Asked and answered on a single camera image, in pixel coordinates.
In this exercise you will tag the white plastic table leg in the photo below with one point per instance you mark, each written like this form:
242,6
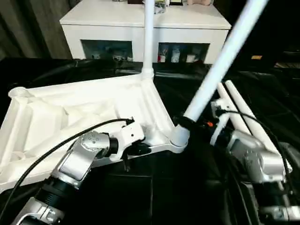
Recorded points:
148,35
222,93
215,70
246,110

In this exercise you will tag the black plastic cover mat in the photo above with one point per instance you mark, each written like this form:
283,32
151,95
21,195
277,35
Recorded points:
175,182

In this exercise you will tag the white sideboard with glass doors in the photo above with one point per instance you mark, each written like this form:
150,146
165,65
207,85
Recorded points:
105,28

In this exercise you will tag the dark picture frame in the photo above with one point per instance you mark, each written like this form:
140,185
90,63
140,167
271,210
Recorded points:
176,2

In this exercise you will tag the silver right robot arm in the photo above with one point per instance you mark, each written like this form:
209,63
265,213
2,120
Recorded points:
257,159

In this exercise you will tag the grey curtain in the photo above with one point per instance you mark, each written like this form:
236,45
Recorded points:
28,25

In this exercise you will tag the small tan box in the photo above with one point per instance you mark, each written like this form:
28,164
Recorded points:
256,57

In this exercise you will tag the white plastic table top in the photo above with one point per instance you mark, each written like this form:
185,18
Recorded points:
70,105

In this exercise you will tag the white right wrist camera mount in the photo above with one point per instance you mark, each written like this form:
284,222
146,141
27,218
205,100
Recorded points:
220,117

